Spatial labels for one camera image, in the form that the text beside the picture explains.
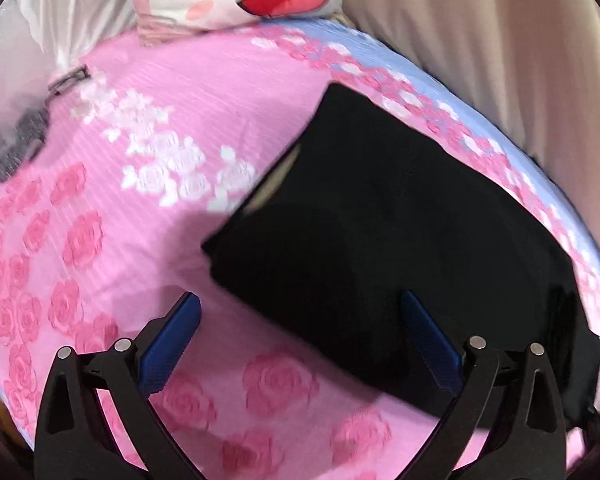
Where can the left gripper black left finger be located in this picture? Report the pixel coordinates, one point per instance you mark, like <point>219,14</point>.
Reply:
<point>73,439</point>

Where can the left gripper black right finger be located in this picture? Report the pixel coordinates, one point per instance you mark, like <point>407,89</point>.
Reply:
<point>505,419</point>

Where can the black pants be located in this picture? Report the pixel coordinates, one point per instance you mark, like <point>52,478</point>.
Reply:
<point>384,253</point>

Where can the pink floral bed quilt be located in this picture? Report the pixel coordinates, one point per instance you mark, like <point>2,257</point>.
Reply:
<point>143,161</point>

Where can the grey striped cloth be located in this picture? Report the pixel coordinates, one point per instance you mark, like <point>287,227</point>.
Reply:
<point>21,142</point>

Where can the beige curtain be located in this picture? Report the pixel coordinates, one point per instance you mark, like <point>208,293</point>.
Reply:
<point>531,66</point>

